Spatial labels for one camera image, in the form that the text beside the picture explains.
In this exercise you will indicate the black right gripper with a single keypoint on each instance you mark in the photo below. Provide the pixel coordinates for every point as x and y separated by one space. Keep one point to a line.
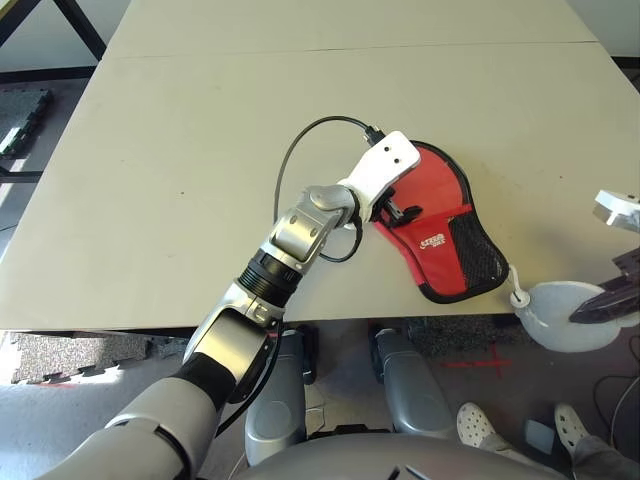
630 264

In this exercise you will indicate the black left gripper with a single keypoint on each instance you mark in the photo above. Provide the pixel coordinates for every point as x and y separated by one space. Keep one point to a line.
387 207

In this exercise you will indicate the red and black paddle case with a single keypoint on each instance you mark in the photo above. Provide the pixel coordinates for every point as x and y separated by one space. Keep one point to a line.
435 270

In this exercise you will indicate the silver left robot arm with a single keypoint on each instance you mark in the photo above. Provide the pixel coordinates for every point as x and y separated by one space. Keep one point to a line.
300 235

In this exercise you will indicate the dark speckled foam mat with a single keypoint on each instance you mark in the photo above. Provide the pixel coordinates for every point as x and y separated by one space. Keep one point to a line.
450 332

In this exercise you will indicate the grey foot pedal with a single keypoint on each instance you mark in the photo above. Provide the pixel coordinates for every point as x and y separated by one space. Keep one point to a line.
540 437

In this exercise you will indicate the grey right robot leg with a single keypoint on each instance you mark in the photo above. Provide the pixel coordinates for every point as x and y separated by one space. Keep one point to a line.
415 395

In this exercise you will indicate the grey robot leg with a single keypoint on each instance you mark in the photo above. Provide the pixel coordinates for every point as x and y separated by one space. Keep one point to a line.
415 395
275 415

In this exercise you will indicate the grey left robot leg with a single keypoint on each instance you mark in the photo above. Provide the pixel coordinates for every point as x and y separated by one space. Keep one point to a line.
275 415

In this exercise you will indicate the puzzle-edged speckled foam mat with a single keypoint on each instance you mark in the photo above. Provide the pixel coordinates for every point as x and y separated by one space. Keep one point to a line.
75 355

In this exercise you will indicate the black-framed side table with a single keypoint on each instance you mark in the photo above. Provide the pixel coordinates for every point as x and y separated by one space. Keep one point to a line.
82 27

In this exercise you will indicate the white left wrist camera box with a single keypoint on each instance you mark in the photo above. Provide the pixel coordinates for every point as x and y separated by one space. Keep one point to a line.
385 165

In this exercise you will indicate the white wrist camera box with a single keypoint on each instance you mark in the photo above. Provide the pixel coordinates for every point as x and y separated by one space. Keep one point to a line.
617 207
385 165

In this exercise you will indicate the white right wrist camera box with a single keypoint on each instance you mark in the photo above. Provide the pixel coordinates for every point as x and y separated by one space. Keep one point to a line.
617 207

